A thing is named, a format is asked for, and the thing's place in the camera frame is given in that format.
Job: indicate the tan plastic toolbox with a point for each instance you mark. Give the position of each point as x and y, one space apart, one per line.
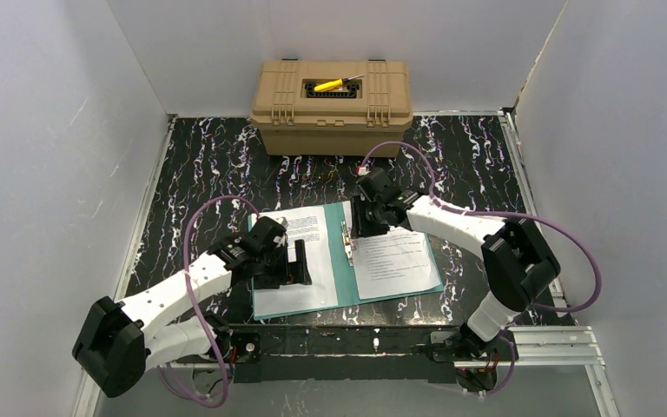
365 117

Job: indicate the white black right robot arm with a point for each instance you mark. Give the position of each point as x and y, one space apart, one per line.
519 264

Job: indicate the printed white paper sheet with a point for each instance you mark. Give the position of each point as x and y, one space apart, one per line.
307 224

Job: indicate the aluminium frame rail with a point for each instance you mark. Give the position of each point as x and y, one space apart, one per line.
548 346

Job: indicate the yellow handled screwdriver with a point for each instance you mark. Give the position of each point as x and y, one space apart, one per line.
335 84

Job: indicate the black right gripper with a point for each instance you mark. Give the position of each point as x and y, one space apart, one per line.
365 215

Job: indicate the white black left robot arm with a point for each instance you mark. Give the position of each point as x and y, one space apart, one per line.
120 340

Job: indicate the teal paper folder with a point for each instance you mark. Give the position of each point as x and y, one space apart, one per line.
344 271

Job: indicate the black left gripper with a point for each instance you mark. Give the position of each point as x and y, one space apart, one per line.
282 262

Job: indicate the metal folder clip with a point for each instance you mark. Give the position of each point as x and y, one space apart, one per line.
347 244

